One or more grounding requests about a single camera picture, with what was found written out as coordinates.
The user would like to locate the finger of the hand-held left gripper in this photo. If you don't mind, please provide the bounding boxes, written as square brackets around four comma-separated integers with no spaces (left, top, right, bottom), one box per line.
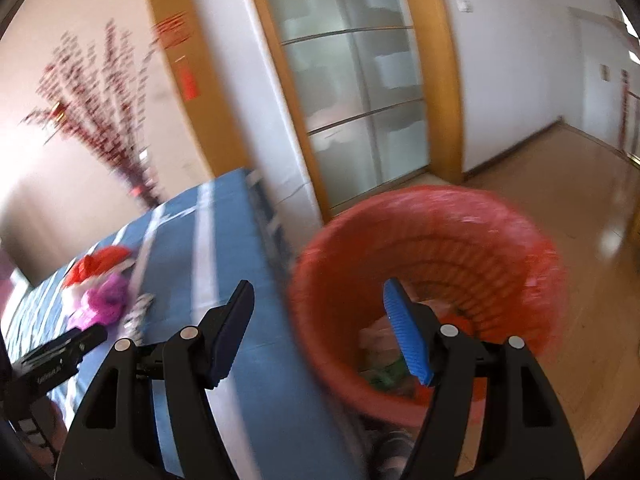
[19,324,109,369]

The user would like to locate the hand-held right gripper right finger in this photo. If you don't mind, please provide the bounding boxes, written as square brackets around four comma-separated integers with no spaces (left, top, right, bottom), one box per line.
[382,277,586,480]

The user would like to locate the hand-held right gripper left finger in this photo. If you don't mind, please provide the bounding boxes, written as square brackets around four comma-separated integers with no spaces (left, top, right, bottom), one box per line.
[52,280,256,480]

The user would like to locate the green plastic bag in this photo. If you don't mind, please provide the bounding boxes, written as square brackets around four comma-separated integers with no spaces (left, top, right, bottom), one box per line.
[360,354,417,392]

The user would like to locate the white plastic bag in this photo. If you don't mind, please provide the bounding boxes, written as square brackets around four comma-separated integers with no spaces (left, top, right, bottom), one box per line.
[64,280,96,313]

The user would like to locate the pink plastic bag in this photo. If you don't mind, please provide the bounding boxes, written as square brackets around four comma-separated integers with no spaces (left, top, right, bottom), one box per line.
[67,272,132,332]

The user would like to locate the red plastic waste basket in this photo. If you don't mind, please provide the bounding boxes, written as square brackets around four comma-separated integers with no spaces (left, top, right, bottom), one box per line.
[289,186,568,428]

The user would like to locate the red plastic bag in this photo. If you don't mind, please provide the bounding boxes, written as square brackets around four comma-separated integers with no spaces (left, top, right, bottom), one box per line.
[62,246,134,289]

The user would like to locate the blue white striped tablecloth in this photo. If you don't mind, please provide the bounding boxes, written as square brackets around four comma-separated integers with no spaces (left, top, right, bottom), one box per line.
[0,167,372,480]

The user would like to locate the glass vase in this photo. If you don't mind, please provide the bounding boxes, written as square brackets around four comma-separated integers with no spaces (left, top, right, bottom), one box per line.
[126,157,167,212]

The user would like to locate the red berry branches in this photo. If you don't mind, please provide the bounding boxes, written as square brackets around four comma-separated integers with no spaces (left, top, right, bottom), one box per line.
[19,19,167,201]

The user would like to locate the frosted glass sliding door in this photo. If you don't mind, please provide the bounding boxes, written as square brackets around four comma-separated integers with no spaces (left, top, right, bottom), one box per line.
[257,0,433,207]

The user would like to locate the red tasselled hanging ornament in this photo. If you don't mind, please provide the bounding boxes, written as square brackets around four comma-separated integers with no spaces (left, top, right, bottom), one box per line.
[149,9,202,102]

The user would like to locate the white room door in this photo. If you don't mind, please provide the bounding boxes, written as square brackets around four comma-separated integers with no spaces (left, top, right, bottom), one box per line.
[567,5,640,157]

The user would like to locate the wooden door frame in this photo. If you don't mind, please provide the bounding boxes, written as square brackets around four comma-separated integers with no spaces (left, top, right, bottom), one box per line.
[242,0,467,222]

